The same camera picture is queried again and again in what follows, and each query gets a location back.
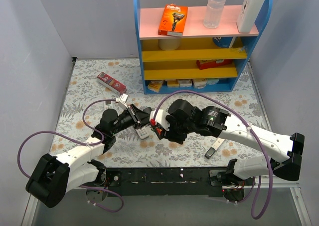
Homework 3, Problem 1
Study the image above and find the black slim remote control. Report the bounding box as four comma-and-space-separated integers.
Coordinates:
149, 110, 166, 140

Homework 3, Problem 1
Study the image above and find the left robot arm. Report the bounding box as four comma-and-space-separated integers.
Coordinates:
25, 104, 152, 208

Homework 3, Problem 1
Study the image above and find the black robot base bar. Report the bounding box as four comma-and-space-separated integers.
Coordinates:
84, 166, 252, 202

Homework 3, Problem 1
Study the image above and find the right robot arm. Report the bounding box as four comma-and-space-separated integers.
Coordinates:
161, 99, 305, 185

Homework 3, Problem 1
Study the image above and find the small white remote control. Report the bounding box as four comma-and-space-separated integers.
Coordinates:
136, 127, 150, 140

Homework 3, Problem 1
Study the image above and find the large white remote control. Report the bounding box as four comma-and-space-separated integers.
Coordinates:
104, 101, 114, 110

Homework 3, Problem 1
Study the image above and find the white slim remote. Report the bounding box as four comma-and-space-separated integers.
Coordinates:
212, 138, 224, 150

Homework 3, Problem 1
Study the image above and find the yellow sponge pack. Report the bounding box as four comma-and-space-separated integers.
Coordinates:
148, 80, 164, 93

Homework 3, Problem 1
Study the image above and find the small black device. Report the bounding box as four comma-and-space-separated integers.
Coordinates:
204, 147, 216, 159

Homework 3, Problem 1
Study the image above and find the red white toothpaste box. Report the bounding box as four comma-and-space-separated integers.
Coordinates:
96, 72, 127, 95

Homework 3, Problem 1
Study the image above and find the red snack box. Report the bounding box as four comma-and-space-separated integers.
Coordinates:
196, 59, 233, 70

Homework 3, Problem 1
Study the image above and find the blue yellow wooden shelf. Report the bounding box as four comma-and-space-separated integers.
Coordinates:
133, 0, 273, 95

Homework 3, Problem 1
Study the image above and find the blue paper cup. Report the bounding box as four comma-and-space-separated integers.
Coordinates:
213, 36, 236, 48

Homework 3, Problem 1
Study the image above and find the orange razor box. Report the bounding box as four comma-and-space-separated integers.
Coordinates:
158, 4, 188, 37

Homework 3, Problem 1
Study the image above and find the clear plastic bottle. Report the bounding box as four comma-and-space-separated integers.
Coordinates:
203, 0, 226, 29

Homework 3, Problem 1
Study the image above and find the white plastic bottle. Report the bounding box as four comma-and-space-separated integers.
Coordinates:
236, 0, 265, 33

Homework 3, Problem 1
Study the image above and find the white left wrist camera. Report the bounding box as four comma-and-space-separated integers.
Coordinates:
116, 93, 128, 110

